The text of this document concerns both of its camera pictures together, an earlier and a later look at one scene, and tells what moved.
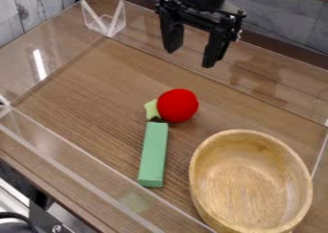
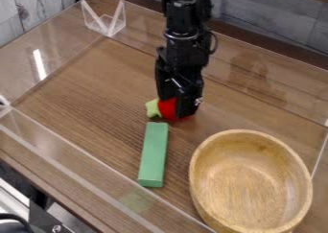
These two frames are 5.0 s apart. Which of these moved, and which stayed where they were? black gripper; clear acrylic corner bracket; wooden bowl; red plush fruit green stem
Moved: black gripper
Stayed: clear acrylic corner bracket; wooden bowl; red plush fruit green stem
